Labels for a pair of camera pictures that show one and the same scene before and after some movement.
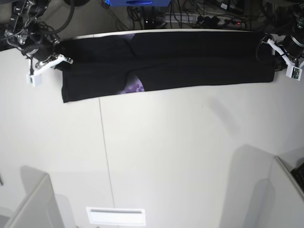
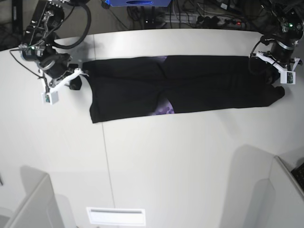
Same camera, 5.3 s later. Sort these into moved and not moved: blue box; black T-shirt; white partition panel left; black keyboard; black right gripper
Moved: black T-shirt; black right gripper
Not moved: blue box; white partition panel left; black keyboard
